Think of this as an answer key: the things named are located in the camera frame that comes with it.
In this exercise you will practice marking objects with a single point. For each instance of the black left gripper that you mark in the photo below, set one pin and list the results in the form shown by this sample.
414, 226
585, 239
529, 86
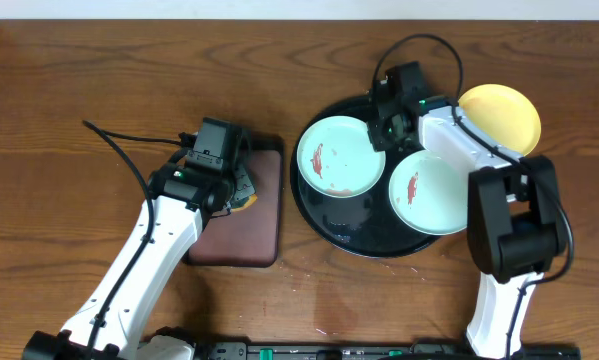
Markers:
242, 180

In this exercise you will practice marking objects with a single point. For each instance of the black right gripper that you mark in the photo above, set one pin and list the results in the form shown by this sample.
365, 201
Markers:
378, 141

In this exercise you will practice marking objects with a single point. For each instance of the green yellow sponge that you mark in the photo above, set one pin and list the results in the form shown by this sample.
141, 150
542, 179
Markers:
245, 192

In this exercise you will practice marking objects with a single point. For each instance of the mint green plate top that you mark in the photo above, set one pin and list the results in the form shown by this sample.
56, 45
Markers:
336, 158

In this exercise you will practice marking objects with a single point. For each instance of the mint green plate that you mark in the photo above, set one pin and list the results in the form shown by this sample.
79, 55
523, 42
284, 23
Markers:
428, 195
336, 158

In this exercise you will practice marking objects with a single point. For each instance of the yellow plate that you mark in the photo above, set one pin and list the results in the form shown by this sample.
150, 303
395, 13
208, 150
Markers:
504, 117

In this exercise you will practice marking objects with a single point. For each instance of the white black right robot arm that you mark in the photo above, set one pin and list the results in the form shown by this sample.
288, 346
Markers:
518, 232

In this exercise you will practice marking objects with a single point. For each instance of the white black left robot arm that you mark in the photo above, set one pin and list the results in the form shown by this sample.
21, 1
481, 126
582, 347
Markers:
110, 324

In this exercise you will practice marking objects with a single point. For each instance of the black rectangular tray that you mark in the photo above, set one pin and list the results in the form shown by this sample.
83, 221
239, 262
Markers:
248, 237

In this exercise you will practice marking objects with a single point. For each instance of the round black tray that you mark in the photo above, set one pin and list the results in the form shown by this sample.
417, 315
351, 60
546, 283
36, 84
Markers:
364, 225

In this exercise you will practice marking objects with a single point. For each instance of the mint green plate right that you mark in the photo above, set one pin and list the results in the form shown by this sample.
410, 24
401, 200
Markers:
428, 195

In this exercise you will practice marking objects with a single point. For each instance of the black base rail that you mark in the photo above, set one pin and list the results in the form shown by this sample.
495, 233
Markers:
243, 351

